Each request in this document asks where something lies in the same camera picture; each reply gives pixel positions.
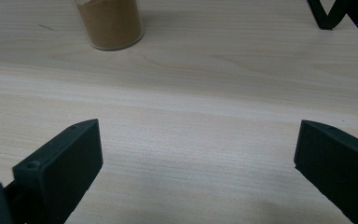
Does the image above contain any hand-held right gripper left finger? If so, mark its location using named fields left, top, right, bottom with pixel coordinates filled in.
left=4, top=119, right=104, bottom=224

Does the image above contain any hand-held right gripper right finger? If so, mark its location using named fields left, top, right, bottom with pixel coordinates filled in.
left=293, top=119, right=358, bottom=224

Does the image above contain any glass jar of brown powder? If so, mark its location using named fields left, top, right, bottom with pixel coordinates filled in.
left=71, top=0, right=145, bottom=51

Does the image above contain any black low shelf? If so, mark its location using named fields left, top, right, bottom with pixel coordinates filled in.
left=306, top=0, right=358, bottom=31

